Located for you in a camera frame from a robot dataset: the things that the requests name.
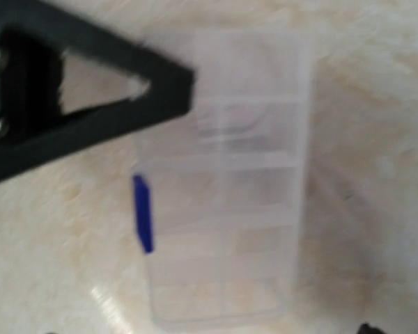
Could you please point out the clear plastic pill organizer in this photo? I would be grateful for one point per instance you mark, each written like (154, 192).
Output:
(220, 191)

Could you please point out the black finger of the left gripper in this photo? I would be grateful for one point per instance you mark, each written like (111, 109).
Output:
(33, 128)

